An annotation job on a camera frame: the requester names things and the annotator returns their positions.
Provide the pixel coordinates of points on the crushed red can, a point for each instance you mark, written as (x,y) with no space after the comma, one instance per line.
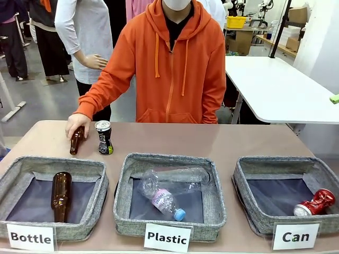
(316,203)

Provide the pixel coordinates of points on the clear plastic bottle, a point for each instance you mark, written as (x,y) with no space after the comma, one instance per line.
(180,176)

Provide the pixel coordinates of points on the pink label plastic bottle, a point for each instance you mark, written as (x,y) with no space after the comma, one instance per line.
(165,202)

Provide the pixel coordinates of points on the small brown glass bottle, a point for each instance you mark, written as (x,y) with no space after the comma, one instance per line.
(75,144)

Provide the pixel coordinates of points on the large brown glass bottle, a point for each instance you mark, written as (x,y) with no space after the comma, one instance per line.
(60,195)

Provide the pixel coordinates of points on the person left forearm orange sleeve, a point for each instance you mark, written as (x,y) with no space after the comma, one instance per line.
(216,100)

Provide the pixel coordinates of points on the person right forearm orange sleeve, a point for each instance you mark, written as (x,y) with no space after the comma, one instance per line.
(106,87)

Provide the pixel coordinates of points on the grey basket with Can sign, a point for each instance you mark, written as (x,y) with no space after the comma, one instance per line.
(270,195)

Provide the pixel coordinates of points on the white Can sign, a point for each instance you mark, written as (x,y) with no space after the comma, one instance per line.
(296,236)

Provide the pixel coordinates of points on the grey basket with Plastic sign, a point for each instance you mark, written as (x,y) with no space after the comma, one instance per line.
(212,201)

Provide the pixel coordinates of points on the black drink can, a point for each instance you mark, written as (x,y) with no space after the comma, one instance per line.
(104,137)

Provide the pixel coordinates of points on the grey basket with Bottle sign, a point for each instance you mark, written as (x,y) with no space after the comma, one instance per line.
(87,209)

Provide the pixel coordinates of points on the person right hand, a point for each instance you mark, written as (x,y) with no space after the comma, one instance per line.
(78,120)

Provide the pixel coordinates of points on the white table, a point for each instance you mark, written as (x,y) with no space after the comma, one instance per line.
(278,84)

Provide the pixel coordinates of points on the small cardboard box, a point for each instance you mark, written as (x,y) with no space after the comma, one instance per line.
(293,44)

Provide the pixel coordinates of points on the stack of white boxes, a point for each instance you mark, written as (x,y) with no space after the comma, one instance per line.
(291,33)

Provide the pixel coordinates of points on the black slanted pole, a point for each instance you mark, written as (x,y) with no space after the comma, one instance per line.
(279,29)

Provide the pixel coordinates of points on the cardboard box on shelf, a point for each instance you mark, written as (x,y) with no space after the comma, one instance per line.
(298,15)

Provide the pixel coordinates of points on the large cardboard box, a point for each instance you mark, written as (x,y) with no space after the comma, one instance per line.
(241,43)

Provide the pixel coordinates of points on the yellow plastic bin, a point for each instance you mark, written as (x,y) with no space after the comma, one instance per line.
(236,21)

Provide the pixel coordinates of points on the person in orange hoodie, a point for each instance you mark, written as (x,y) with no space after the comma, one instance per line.
(180,79)

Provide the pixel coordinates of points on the white face mask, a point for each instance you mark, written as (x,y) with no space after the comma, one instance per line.
(177,4)

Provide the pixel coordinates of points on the white Plastic sign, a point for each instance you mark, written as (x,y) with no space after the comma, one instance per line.
(167,237)

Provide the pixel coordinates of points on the pink garment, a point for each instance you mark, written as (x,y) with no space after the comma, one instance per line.
(133,9)

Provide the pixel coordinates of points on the mannequin in white shirt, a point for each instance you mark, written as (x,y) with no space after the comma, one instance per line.
(87,26)

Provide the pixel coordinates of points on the figure in black skirt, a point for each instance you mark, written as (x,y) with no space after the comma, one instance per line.
(50,47)

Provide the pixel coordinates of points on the white desk leg stand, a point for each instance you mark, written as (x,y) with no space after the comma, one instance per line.
(9,105)

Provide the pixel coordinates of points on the figure in dark purple clothes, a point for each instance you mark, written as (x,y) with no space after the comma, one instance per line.
(13,39)

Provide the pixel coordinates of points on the white Bottle sign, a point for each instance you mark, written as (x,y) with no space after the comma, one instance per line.
(30,237)

